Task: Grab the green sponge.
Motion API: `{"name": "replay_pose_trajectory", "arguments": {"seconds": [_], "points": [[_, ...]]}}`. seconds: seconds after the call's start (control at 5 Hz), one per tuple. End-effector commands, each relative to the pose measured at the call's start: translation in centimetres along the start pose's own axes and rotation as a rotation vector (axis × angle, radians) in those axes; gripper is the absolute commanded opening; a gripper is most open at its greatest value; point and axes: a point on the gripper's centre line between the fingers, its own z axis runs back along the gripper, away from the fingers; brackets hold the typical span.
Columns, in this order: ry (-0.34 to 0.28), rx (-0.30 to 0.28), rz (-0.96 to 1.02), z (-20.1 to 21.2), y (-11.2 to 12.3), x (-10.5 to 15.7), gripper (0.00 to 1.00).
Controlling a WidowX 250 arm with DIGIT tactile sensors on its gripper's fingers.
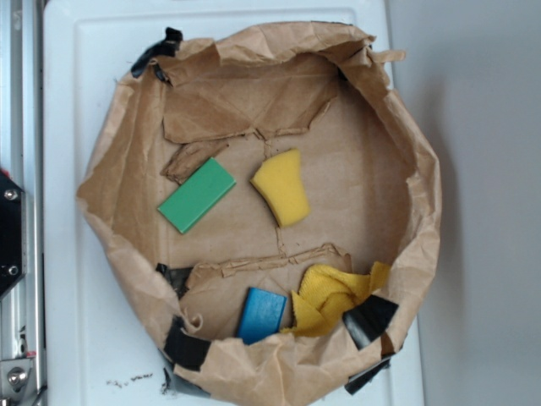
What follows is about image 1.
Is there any brown paper bag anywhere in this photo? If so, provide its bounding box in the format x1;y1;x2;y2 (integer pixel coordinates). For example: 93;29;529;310
77;22;441;405

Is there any yellow cloth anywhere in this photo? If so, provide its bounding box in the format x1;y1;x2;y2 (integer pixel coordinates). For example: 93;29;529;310
281;261;391;337

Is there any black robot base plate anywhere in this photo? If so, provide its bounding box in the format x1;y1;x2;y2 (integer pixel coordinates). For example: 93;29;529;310
0;169;25;299

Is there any white plastic tray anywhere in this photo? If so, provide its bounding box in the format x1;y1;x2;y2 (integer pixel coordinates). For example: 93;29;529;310
41;0;425;406

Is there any blue rectangular block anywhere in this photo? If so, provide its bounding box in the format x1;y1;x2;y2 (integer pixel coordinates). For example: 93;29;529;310
237;288;287;345

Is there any yellow green sponge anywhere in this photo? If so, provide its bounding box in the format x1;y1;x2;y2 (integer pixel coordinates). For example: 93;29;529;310
250;149;311;228

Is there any aluminium frame rail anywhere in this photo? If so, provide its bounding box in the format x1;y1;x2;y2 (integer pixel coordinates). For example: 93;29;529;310
1;1;47;405

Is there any green rectangular block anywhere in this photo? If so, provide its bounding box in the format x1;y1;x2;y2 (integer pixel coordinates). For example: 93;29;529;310
157;158;236;233

